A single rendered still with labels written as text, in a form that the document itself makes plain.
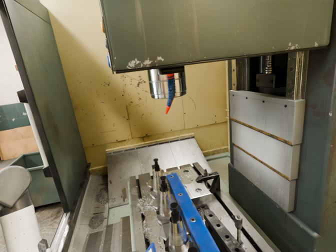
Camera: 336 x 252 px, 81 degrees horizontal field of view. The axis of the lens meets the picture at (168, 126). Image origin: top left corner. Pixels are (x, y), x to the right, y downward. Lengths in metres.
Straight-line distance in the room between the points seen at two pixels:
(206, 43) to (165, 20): 0.12
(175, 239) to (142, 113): 1.54
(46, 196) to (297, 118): 2.82
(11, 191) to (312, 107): 1.05
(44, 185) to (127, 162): 1.38
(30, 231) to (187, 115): 1.57
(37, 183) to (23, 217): 2.19
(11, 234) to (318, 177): 1.06
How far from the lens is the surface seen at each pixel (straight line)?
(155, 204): 0.62
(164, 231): 0.54
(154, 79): 0.80
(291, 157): 0.96
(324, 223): 1.07
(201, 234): 0.51
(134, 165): 1.86
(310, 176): 0.99
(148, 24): 0.54
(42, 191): 3.03
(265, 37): 0.66
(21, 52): 1.26
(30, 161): 3.59
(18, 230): 0.81
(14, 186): 0.79
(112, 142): 1.96
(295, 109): 0.89
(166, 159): 1.87
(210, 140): 2.18
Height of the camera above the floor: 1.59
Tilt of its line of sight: 17 degrees down
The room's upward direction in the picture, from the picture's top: 7 degrees counter-clockwise
